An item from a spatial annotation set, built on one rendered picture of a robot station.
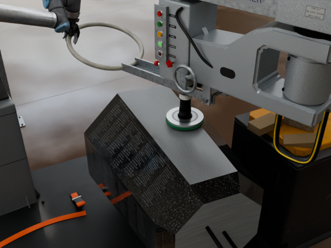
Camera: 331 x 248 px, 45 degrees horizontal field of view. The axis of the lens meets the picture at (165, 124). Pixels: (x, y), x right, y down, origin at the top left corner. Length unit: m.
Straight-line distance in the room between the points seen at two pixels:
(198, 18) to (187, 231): 1.00
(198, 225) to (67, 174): 1.65
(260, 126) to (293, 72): 0.78
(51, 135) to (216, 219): 2.26
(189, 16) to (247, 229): 1.11
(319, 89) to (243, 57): 0.34
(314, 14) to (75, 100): 3.26
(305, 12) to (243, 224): 1.10
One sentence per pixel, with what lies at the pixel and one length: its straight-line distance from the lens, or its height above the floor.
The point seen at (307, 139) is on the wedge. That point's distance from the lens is 2.39.
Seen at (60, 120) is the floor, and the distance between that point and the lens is 4.09.
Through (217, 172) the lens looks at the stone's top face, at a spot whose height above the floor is 0.87.
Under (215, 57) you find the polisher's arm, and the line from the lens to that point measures 1.87.
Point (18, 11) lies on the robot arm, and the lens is 2.20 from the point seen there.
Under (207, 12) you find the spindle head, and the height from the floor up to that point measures 1.52.
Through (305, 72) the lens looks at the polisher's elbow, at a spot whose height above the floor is 1.43.
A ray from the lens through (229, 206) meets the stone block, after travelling 1.98.
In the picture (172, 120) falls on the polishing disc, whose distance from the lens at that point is 2.24.
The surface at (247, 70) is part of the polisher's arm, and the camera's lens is 1.79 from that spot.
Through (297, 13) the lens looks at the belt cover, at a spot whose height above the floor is 1.66.
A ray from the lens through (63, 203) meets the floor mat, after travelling 3.11.
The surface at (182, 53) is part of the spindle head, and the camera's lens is 1.98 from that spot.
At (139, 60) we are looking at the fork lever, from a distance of 2.48.
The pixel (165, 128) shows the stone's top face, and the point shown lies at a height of 0.87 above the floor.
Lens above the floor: 2.10
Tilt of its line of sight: 33 degrees down
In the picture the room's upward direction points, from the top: straight up
